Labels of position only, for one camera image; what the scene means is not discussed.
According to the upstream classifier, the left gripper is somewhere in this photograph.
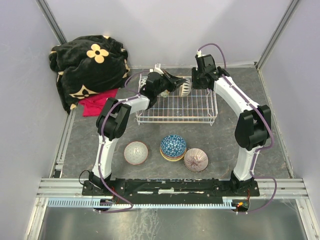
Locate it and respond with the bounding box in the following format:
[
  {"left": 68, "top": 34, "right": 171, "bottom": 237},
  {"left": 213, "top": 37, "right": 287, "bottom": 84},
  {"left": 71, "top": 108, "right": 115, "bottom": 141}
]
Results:
[{"left": 154, "top": 71, "right": 186, "bottom": 96}]

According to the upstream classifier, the white wire dish rack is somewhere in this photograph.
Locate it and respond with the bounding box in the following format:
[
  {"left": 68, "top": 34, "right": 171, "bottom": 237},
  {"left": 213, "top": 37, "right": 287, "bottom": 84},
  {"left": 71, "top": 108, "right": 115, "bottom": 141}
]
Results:
[{"left": 135, "top": 89, "right": 218, "bottom": 125}]

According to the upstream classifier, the blue triangle patterned bowl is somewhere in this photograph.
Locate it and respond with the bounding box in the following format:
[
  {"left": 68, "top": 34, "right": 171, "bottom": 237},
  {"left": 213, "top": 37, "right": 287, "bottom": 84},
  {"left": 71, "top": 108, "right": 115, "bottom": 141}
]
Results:
[{"left": 160, "top": 134, "right": 187, "bottom": 158}]

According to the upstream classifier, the red patterned bowl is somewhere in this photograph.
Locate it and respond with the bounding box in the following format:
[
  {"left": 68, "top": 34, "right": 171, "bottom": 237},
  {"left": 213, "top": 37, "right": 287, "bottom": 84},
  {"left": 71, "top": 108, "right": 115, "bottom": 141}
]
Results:
[{"left": 139, "top": 77, "right": 147, "bottom": 90}]

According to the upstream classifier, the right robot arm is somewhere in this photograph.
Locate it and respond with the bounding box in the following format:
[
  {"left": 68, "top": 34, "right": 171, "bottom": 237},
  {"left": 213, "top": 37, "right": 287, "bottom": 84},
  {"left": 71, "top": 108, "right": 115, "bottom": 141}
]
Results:
[{"left": 191, "top": 50, "right": 274, "bottom": 196}]

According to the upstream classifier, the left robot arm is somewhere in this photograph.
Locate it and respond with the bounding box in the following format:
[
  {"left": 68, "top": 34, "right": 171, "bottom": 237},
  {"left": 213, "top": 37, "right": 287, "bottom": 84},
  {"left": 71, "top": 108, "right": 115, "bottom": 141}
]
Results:
[{"left": 89, "top": 70, "right": 186, "bottom": 195}]

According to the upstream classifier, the multicolour bowl under blue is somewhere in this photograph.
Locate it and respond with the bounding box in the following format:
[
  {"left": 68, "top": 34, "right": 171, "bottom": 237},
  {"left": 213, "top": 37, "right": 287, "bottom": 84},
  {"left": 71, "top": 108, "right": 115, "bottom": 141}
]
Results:
[{"left": 160, "top": 149, "right": 187, "bottom": 162}]

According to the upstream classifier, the purple striped bowl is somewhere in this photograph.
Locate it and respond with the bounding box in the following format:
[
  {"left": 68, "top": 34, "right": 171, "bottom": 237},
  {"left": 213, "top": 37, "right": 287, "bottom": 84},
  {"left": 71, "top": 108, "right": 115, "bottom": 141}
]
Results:
[{"left": 183, "top": 148, "right": 209, "bottom": 173}]

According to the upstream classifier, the grey geometric patterned bowl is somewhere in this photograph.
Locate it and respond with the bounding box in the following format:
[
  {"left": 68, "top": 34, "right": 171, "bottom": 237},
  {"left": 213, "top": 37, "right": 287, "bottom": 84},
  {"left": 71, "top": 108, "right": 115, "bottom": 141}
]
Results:
[{"left": 123, "top": 141, "right": 149, "bottom": 166}]

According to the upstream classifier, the red cloth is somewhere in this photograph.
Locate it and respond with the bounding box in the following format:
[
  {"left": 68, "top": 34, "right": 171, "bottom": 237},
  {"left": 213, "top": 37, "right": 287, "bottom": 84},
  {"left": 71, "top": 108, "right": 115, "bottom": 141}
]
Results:
[{"left": 79, "top": 88, "right": 118, "bottom": 117}]

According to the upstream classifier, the black floral fleece blanket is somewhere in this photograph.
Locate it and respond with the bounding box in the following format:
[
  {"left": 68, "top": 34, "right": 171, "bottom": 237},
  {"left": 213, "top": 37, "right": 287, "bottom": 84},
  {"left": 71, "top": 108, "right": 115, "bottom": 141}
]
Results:
[{"left": 48, "top": 35, "right": 130, "bottom": 113}]

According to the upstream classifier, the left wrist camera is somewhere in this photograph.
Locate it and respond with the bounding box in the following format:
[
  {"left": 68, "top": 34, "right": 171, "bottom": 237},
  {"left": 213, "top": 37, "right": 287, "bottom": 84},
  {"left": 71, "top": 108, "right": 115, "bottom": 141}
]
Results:
[{"left": 150, "top": 63, "right": 164, "bottom": 75}]

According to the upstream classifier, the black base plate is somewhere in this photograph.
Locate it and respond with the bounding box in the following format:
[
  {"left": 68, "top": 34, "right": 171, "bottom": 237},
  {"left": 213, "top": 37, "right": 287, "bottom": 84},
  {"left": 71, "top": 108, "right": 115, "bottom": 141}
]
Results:
[{"left": 82, "top": 178, "right": 260, "bottom": 205}]

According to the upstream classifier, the aluminium frame rail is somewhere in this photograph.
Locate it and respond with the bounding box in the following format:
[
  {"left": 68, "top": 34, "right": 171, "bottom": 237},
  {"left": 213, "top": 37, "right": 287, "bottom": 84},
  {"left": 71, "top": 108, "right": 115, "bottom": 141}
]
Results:
[{"left": 36, "top": 178, "right": 309, "bottom": 210}]

